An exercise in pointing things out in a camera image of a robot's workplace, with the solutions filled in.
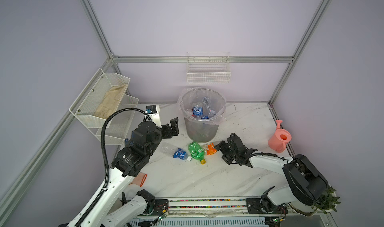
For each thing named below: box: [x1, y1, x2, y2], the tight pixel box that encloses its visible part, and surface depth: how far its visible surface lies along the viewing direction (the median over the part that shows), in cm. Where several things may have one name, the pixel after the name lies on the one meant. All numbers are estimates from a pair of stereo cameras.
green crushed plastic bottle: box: [188, 141, 206, 165], surface depth 92 cm
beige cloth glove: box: [94, 83, 128, 119], surface depth 83 cm
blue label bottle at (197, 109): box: [192, 102, 204, 117], surface depth 88 cm
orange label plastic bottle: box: [203, 143, 217, 156], surface depth 92 cm
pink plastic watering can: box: [268, 119, 292, 154], surface depth 90 cm
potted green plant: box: [287, 185, 341, 216], surface depth 62 cm
